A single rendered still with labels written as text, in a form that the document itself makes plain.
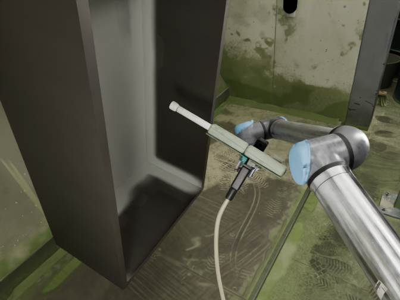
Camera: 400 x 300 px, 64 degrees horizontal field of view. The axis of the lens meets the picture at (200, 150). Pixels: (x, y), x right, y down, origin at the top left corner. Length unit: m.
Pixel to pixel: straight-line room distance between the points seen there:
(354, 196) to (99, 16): 0.91
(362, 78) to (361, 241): 2.07
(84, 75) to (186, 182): 1.06
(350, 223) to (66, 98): 0.69
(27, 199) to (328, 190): 1.62
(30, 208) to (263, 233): 1.32
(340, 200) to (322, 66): 2.05
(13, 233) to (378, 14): 2.61
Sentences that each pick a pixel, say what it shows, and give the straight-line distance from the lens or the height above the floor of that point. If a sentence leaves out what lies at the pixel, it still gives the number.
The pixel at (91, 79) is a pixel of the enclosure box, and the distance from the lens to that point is 0.66.
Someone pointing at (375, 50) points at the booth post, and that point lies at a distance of 2.70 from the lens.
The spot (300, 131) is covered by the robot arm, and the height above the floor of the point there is 0.88.
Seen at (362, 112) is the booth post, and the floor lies 0.17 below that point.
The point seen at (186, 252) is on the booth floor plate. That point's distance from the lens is 1.89.
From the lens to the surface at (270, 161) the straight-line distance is 1.14.
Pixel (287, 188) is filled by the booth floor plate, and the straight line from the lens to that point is 2.22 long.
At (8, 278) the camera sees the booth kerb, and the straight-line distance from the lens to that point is 2.03.
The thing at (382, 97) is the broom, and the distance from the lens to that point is 3.41.
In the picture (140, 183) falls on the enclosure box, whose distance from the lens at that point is 1.62.
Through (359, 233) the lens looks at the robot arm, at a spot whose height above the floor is 0.95.
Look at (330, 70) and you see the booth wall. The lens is 2.81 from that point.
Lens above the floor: 1.55
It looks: 36 degrees down
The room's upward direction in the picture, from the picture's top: 7 degrees counter-clockwise
